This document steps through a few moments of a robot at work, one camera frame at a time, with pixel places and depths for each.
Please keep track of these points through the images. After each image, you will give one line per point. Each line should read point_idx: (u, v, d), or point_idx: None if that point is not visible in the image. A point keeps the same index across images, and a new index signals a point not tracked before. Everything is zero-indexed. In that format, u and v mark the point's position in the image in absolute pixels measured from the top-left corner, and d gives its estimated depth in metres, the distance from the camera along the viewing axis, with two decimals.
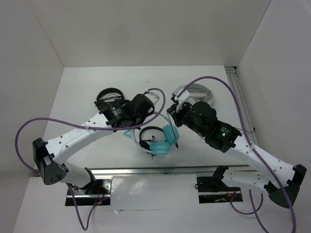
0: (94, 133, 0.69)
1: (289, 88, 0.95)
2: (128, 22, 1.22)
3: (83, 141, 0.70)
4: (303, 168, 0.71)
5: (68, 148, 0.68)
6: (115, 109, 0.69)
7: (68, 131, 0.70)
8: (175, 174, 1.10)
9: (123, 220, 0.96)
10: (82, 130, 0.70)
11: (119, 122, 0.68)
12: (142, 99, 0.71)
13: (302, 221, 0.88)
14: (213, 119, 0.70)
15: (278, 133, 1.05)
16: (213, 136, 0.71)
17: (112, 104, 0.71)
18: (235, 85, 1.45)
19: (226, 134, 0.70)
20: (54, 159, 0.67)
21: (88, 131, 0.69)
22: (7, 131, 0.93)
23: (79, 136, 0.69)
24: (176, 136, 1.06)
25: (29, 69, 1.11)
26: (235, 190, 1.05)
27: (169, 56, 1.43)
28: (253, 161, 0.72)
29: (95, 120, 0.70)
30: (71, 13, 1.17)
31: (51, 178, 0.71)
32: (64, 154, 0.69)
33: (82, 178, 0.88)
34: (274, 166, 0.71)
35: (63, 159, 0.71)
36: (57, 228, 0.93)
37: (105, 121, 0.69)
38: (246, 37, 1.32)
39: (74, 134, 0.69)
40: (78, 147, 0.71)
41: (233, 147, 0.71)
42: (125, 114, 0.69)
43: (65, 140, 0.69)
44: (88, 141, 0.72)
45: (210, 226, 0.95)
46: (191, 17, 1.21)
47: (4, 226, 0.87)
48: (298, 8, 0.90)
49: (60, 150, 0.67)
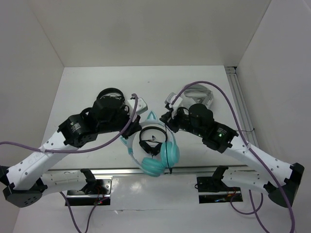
0: (52, 156, 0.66)
1: (290, 88, 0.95)
2: (128, 22, 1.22)
3: (43, 165, 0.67)
4: (300, 166, 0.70)
5: (28, 175, 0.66)
6: (74, 124, 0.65)
7: (27, 157, 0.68)
8: (175, 174, 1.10)
9: (123, 220, 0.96)
10: (40, 154, 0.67)
11: (79, 137, 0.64)
12: (102, 106, 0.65)
13: (302, 222, 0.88)
14: (209, 120, 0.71)
15: (278, 133, 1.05)
16: (209, 137, 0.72)
17: (72, 117, 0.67)
18: (235, 85, 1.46)
19: (222, 134, 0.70)
20: (15, 188, 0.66)
21: (46, 154, 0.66)
22: (7, 131, 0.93)
23: (38, 161, 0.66)
24: (172, 159, 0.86)
25: (29, 69, 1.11)
26: (235, 190, 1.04)
27: (169, 56, 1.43)
28: (250, 161, 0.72)
29: (53, 141, 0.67)
30: (71, 13, 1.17)
31: (25, 202, 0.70)
32: (27, 180, 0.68)
33: (74, 184, 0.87)
34: (270, 165, 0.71)
35: (30, 184, 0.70)
36: (58, 228, 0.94)
37: (62, 141, 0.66)
38: (246, 37, 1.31)
39: (32, 160, 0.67)
40: (42, 171, 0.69)
41: (230, 147, 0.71)
42: (85, 127, 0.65)
43: (24, 167, 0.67)
44: (51, 163, 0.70)
45: (210, 226, 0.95)
46: (191, 17, 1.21)
47: (3, 226, 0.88)
48: (299, 8, 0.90)
49: (20, 178, 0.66)
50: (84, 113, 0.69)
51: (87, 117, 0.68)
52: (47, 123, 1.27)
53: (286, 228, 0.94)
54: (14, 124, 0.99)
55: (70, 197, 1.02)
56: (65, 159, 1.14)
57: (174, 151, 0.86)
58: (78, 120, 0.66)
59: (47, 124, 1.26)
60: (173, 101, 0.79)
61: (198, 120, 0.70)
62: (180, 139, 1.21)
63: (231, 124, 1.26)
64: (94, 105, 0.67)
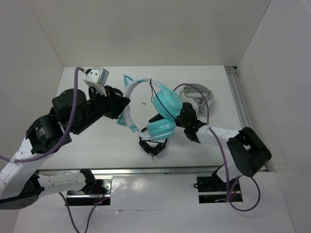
0: (24, 166, 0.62)
1: (290, 88, 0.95)
2: (128, 22, 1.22)
3: (19, 174, 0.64)
4: (249, 129, 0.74)
5: (7, 186, 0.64)
6: (39, 128, 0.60)
7: (6, 166, 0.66)
8: (175, 174, 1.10)
9: (123, 220, 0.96)
10: (13, 164, 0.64)
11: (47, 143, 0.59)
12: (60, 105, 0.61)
13: (304, 222, 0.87)
14: (191, 116, 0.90)
15: (278, 133, 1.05)
16: (188, 129, 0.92)
17: (36, 122, 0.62)
18: (235, 85, 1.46)
19: (195, 127, 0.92)
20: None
21: (18, 165, 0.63)
22: (7, 131, 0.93)
23: (12, 172, 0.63)
24: (173, 109, 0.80)
25: (29, 69, 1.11)
26: (235, 190, 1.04)
27: (169, 56, 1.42)
28: (212, 139, 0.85)
29: (23, 150, 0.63)
30: (71, 13, 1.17)
31: (21, 204, 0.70)
32: (10, 190, 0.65)
33: (72, 185, 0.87)
34: (222, 133, 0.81)
35: (18, 192, 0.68)
36: (59, 228, 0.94)
37: (30, 150, 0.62)
38: (247, 37, 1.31)
39: (8, 170, 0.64)
40: (22, 179, 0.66)
41: (198, 130, 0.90)
42: (51, 130, 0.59)
43: (3, 177, 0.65)
44: (27, 171, 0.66)
45: (210, 225, 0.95)
46: (191, 16, 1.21)
47: (3, 225, 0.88)
48: (299, 8, 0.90)
49: (1, 189, 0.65)
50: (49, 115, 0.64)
51: (54, 118, 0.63)
52: None
53: (286, 227, 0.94)
54: (15, 124, 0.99)
55: (70, 197, 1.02)
56: (66, 159, 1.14)
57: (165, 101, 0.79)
58: (43, 123, 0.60)
59: None
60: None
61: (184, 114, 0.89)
62: (180, 139, 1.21)
63: (231, 124, 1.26)
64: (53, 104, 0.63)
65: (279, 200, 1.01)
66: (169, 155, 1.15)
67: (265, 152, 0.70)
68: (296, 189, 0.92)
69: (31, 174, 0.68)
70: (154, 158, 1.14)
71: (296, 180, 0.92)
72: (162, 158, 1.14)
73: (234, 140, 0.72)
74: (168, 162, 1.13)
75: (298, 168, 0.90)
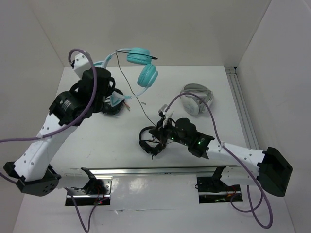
0: (51, 139, 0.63)
1: (290, 88, 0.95)
2: (128, 22, 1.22)
3: (46, 150, 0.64)
4: (273, 149, 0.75)
5: (35, 165, 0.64)
6: (64, 101, 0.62)
7: (29, 147, 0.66)
8: (176, 174, 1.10)
9: (123, 220, 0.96)
10: (39, 141, 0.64)
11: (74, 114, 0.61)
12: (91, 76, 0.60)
13: (305, 222, 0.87)
14: (193, 132, 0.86)
15: (278, 133, 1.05)
16: (192, 146, 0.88)
17: (60, 95, 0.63)
18: (235, 85, 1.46)
19: (200, 142, 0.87)
20: (26, 180, 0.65)
21: (45, 140, 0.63)
22: (7, 131, 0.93)
23: (39, 149, 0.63)
24: (144, 51, 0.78)
25: (29, 68, 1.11)
26: (235, 190, 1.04)
27: (169, 56, 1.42)
28: (229, 158, 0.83)
29: (48, 125, 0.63)
30: (70, 13, 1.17)
31: (44, 190, 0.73)
32: (37, 170, 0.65)
33: (78, 179, 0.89)
34: (244, 156, 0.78)
35: (42, 173, 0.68)
36: (59, 227, 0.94)
37: (57, 123, 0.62)
38: (247, 37, 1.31)
39: (34, 149, 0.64)
40: (47, 157, 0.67)
41: (208, 149, 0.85)
42: (77, 103, 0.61)
43: (28, 158, 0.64)
44: (53, 148, 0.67)
45: (211, 225, 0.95)
46: (191, 16, 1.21)
47: (3, 226, 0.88)
48: (299, 8, 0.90)
49: (28, 170, 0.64)
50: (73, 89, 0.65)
51: (77, 93, 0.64)
52: None
53: (286, 227, 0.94)
54: (15, 124, 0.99)
55: (70, 197, 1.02)
56: (66, 159, 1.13)
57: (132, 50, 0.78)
58: (67, 96, 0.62)
59: None
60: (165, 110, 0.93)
61: (184, 133, 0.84)
62: None
63: (231, 124, 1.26)
64: (83, 76, 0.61)
65: (279, 200, 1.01)
66: (169, 156, 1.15)
67: (290, 171, 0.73)
68: (296, 189, 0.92)
69: (54, 152, 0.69)
70: (155, 158, 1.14)
71: (296, 180, 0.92)
72: (163, 158, 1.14)
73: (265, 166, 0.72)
74: (167, 162, 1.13)
75: (298, 168, 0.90)
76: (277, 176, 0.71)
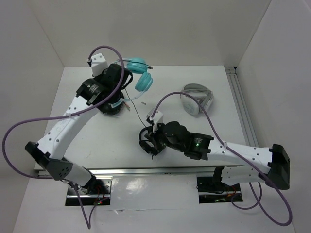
0: (78, 118, 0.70)
1: (290, 88, 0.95)
2: (128, 22, 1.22)
3: (72, 128, 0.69)
4: (279, 146, 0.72)
5: (61, 141, 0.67)
6: (92, 86, 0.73)
7: (53, 126, 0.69)
8: (175, 174, 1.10)
9: (123, 220, 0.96)
10: (65, 120, 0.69)
11: (100, 96, 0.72)
12: (117, 68, 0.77)
13: (305, 222, 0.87)
14: (184, 134, 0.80)
15: (278, 133, 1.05)
16: (189, 149, 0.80)
17: (87, 81, 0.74)
18: (235, 85, 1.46)
19: (199, 143, 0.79)
20: (51, 157, 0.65)
21: (72, 118, 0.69)
22: (7, 131, 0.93)
23: (66, 126, 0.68)
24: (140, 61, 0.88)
25: (29, 69, 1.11)
26: (235, 190, 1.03)
27: (169, 56, 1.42)
28: (233, 159, 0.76)
29: (76, 106, 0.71)
30: (71, 13, 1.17)
31: (60, 174, 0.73)
32: (60, 148, 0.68)
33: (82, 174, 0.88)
34: (251, 156, 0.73)
35: (60, 154, 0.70)
36: (59, 227, 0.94)
37: (85, 103, 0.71)
38: (247, 37, 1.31)
39: (60, 126, 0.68)
40: (69, 138, 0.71)
41: (209, 152, 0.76)
42: (102, 87, 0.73)
43: (54, 136, 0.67)
44: (76, 128, 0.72)
45: (211, 225, 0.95)
46: (191, 16, 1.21)
47: (3, 226, 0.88)
48: (299, 8, 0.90)
49: (53, 146, 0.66)
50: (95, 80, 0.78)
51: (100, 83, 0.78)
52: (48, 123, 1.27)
53: (286, 227, 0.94)
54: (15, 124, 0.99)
55: (70, 197, 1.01)
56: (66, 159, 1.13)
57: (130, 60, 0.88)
58: (95, 82, 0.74)
59: (47, 124, 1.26)
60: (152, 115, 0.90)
61: (175, 137, 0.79)
62: None
63: (231, 124, 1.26)
64: (108, 69, 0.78)
65: (279, 199, 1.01)
66: (169, 156, 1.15)
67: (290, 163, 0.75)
68: (296, 188, 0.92)
69: (74, 135, 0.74)
70: (155, 158, 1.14)
71: (295, 180, 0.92)
72: (163, 158, 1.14)
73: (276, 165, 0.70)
74: (167, 162, 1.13)
75: (298, 168, 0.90)
76: (285, 174, 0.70)
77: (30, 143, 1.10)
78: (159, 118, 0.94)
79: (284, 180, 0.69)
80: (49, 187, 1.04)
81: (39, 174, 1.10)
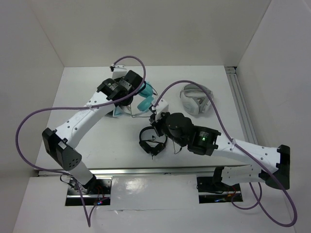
0: (97, 110, 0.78)
1: (290, 88, 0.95)
2: (128, 22, 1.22)
3: (90, 120, 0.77)
4: (286, 147, 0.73)
5: (78, 129, 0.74)
6: (112, 85, 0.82)
7: (73, 116, 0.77)
8: (175, 173, 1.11)
9: (124, 220, 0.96)
10: (85, 111, 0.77)
11: (118, 94, 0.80)
12: (135, 74, 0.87)
13: (305, 222, 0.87)
14: (189, 127, 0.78)
15: (278, 133, 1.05)
16: (194, 143, 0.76)
17: (108, 80, 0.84)
18: (235, 85, 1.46)
19: (205, 138, 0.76)
20: (68, 142, 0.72)
21: (92, 110, 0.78)
22: (7, 131, 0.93)
23: (85, 116, 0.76)
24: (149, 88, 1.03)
25: (29, 69, 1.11)
26: (235, 190, 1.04)
27: (169, 56, 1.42)
28: (240, 156, 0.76)
29: (96, 99, 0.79)
30: (71, 13, 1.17)
31: (70, 163, 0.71)
32: (76, 136, 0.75)
33: (85, 174, 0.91)
34: (259, 155, 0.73)
35: (76, 143, 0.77)
36: (59, 227, 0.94)
37: (105, 98, 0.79)
38: (247, 37, 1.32)
39: (79, 117, 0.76)
40: (86, 128, 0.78)
41: (216, 148, 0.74)
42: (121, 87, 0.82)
43: (72, 124, 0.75)
44: (92, 121, 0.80)
45: (211, 225, 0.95)
46: (191, 16, 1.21)
47: (3, 226, 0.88)
48: (299, 8, 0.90)
49: (71, 133, 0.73)
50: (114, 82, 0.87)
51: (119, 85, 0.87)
52: (48, 123, 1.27)
53: (286, 226, 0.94)
54: (15, 124, 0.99)
55: (70, 197, 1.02)
56: None
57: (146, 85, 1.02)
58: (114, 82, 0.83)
59: (47, 124, 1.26)
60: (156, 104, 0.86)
61: (179, 130, 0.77)
62: None
63: (231, 124, 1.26)
64: (127, 74, 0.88)
65: (279, 199, 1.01)
66: (169, 155, 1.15)
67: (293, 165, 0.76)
68: (296, 189, 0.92)
69: (90, 127, 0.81)
70: (155, 158, 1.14)
71: (295, 180, 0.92)
72: (163, 158, 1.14)
73: (284, 166, 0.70)
74: (167, 162, 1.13)
75: (298, 168, 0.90)
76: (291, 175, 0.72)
77: (31, 142, 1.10)
78: (163, 108, 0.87)
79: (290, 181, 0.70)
80: (49, 187, 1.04)
81: (40, 174, 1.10)
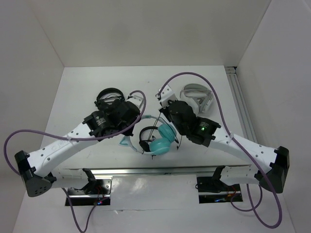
0: (76, 144, 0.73)
1: (290, 88, 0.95)
2: (128, 22, 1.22)
3: (65, 152, 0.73)
4: (284, 148, 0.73)
5: (50, 160, 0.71)
6: (99, 118, 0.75)
7: (51, 144, 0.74)
8: (176, 173, 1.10)
9: (123, 220, 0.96)
10: (63, 141, 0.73)
11: (103, 130, 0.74)
12: (128, 108, 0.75)
13: (305, 222, 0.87)
14: (190, 116, 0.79)
15: (278, 133, 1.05)
16: (193, 132, 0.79)
17: (97, 111, 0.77)
18: (234, 85, 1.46)
19: (204, 128, 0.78)
20: (35, 173, 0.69)
21: (70, 142, 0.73)
22: (7, 131, 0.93)
23: (61, 148, 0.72)
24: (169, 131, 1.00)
25: (29, 69, 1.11)
26: (235, 190, 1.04)
27: (169, 56, 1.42)
28: (235, 151, 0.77)
29: (78, 131, 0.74)
30: (71, 13, 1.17)
31: (35, 190, 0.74)
32: (47, 167, 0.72)
33: (77, 181, 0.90)
34: (255, 152, 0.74)
35: (47, 173, 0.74)
36: (59, 227, 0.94)
37: (88, 132, 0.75)
38: (246, 37, 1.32)
39: (56, 146, 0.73)
40: (61, 159, 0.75)
41: (213, 139, 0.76)
42: (108, 123, 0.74)
43: (46, 153, 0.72)
44: (71, 152, 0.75)
45: (211, 225, 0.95)
46: (191, 16, 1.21)
47: (3, 226, 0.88)
48: (299, 8, 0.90)
49: (42, 163, 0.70)
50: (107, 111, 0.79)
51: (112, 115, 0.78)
52: (48, 123, 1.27)
53: (286, 227, 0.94)
54: (15, 124, 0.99)
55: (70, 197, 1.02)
56: (66, 159, 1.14)
57: (161, 125, 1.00)
58: (103, 116, 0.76)
59: (47, 124, 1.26)
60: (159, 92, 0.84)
61: (179, 116, 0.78)
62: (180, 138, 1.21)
63: (231, 124, 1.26)
64: (121, 106, 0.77)
65: (279, 200, 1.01)
66: (169, 156, 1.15)
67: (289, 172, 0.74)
68: (296, 189, 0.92)
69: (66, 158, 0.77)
70: (155, 158, 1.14)
71: (295, 180, 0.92)
72: (163, 158, 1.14)
73: (278, 166, 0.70)
74: (167, 162, 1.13)
75: (298, 168, 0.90)
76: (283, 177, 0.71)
77: (30, 142, 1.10)
78: (168, 94, 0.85)
79: (281, 182, 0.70)
80: None
81: None
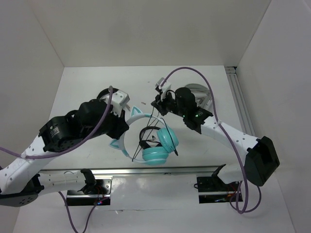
0: (33, 162, 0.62)
1: (290, 88, 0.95)
2: (128, 22, 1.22)
3: (26, 171, 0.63)
4: (267, 139, 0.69)
5: (13, 181, 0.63)
6: (53, 127, 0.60)
7: (13, 161, 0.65)
8: (175, 174, 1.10)
9: (124, 220, 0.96)
10: (22, 159, 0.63)
11: (60, 143, 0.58)
12: (88, 110, 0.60)
13: (305, 222, 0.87)
14: (191, 102, 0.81)
15: (278, 134, 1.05)
16: (189, 116, 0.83)
17: (51, 120, 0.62)
18: (234, 85, 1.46)
19: (198, 115, 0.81)
20: (2, 193, 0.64)
21: (27, 161, 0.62)
22: (7, 131, 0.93)
23: (21, 168, 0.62)
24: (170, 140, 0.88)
25: (29, 69, 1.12)
26: (235, 190, 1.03)
27: (169, 56, 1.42)
28: (221, 137, 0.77)
29: (34, 147, 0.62)
30: (70, 13, 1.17)
31: (20, 201, 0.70)
32: (13, 187, 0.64)
33: (72, 184, 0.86)
34: (237, 138, 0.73)
35: (20, 189, 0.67)
36: (59, 228, 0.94)
37: (42, 147, 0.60)
38: (246, 37, 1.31)
39: (16, 165, 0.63)
40: (27, 176, 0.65)
41: (203, 124, 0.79)
42: (65, 130, 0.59)
43: (9, 172, 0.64)
44: (36, 168, 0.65)
45: (210, 225, 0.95)
46: (191, 16, 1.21)
47: (4, 226, 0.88)
48: (298, 8, 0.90)
49: (5, 184, 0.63)
50: (68, 115, 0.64)
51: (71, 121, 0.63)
52: None
53: (286, 227, 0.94)
54: (15, 124, 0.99)
55: (70, 197, 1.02)
56: (66, 159, 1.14)
57: (161, 131, 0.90)
58: (58, 124, 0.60)
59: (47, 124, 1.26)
60: (162, 84, 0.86)
61: (181, 100, 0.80)
62: (180, 138, 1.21)
63: (231, 124, 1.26)
64: (80, 108, 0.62)
65: (279, 200, 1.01)
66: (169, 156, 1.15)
67: (277, 165, 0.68)
68: (296, 189, 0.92)
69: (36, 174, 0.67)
70: None
71: (295, 180, 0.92)
72: None
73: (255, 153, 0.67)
74: (167, 162, 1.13)
75: (298, 169, 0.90)
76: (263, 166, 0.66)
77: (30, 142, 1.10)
78: (168, 86, 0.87)
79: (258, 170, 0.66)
80: None
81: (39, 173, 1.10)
